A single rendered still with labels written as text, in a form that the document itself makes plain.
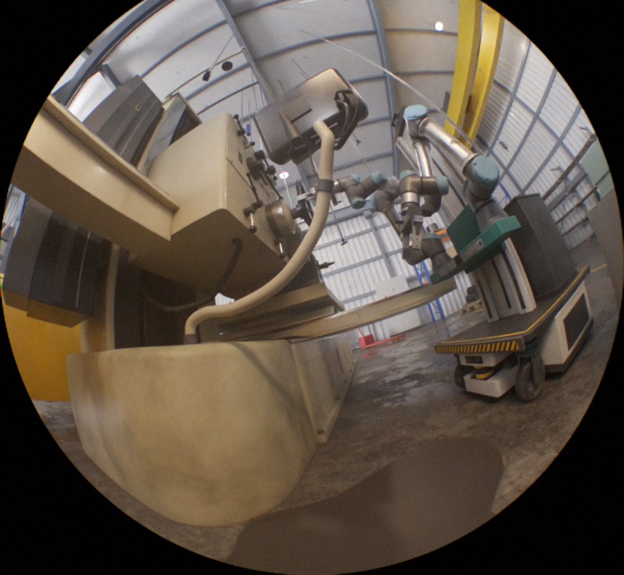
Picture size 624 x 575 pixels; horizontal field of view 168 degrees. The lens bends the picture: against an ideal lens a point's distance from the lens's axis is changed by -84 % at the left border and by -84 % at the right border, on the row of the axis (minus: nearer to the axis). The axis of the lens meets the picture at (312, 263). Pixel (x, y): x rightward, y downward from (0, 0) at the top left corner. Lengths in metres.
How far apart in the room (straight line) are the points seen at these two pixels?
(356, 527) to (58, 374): 2.65
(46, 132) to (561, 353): 1.84
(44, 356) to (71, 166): 2.20
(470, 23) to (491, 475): 8.02
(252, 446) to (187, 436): 0.19
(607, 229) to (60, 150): 1.61
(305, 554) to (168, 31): 9.18
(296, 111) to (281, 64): 7.32
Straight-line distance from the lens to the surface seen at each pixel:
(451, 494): 0.72
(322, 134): 0.57
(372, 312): 1.60
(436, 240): 1.34
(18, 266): 1.04
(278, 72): 8.01
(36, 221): 1.11
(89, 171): 0.83
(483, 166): 0.88
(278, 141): 0.68
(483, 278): 1.31
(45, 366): 2.76
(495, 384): 1.03
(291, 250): 1.39
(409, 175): 0.85
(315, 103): 0.70
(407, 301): 1.64
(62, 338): 2.80
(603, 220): 0.89
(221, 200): 0.82
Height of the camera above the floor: 0.54
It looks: 22 degrees up
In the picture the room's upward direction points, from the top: 15 degrees counter-clockwise
